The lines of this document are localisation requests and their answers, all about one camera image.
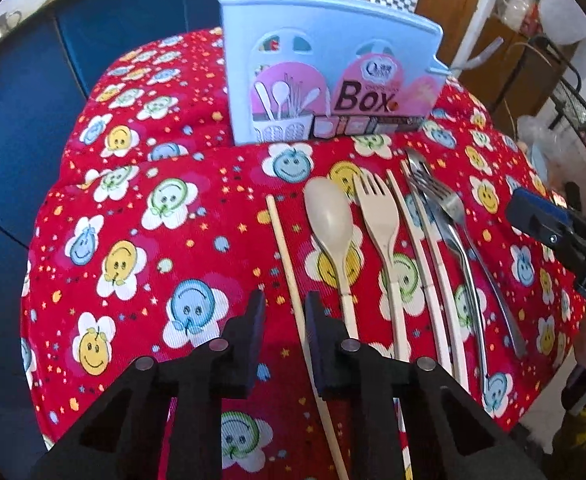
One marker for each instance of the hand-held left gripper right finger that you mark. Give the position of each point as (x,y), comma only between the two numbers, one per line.
(313,327)

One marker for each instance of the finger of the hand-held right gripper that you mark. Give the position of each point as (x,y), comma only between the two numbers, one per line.
(538,212)

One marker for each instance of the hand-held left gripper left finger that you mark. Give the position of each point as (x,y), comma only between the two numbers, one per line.
(258,321)

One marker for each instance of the wooden chopstick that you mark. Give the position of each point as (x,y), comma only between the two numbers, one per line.
(283,250)

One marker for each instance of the beige chopstick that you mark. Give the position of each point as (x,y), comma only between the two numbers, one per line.
(415,240)
(444,272)

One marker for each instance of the beige plastic spoon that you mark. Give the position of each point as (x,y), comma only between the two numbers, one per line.
(328,215)

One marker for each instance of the beige plastic fork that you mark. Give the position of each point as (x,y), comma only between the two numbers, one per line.
(380,215)

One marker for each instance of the light blue utensil box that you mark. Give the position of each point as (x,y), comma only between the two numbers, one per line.
(323,25)

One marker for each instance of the clear plastic bag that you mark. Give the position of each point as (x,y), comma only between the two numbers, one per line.
(518,5)
(538,135)

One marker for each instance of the red smiley flower printed cloth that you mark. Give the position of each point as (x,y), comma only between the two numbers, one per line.
(223,220)

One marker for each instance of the white plastic bag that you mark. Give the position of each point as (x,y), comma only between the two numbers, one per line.
(568,10)

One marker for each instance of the wooden door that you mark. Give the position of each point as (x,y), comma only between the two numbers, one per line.
(453,0)

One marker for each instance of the metal cup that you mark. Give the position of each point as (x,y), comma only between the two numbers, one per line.
(0,27)

